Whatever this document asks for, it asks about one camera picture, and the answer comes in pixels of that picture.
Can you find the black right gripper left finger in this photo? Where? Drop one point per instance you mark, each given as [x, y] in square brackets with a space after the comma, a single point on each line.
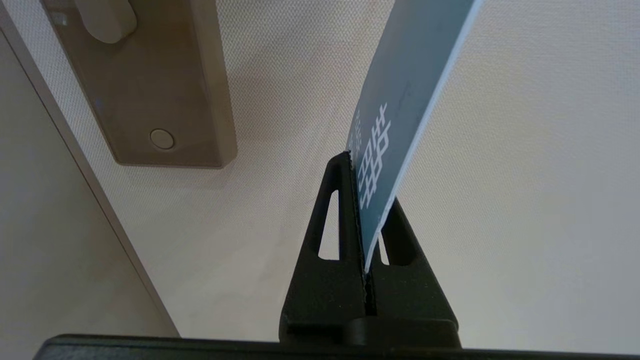
[325, 295]

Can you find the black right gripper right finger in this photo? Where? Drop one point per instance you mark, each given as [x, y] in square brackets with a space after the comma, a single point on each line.
[415, 295]

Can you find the blue do-not-disturb door hanger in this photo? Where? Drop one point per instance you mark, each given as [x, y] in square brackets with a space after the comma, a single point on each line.
[400, 100]

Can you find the cream door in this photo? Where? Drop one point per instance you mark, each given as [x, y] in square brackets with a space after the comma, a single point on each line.
[500, 175]

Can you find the brown metal lock plate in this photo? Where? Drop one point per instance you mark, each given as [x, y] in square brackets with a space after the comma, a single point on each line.
[160, 90]

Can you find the small metal keyhole cover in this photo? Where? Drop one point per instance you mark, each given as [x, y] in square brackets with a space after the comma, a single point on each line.
[107, 20]

